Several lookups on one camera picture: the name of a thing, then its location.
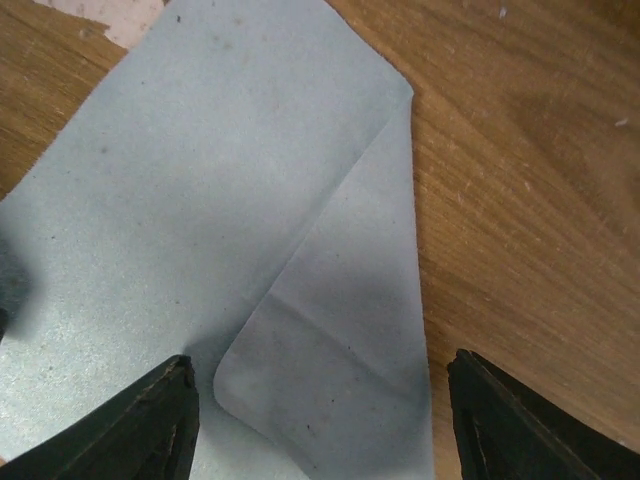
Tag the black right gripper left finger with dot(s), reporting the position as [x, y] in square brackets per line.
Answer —
[148, 430]

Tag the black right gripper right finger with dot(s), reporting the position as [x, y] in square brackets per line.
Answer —
[505, 430]

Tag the light blue cleaning cloth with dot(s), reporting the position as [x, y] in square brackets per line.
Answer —
[239, 189]

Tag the pink glasses case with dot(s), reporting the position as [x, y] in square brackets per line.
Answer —
[126, 21]

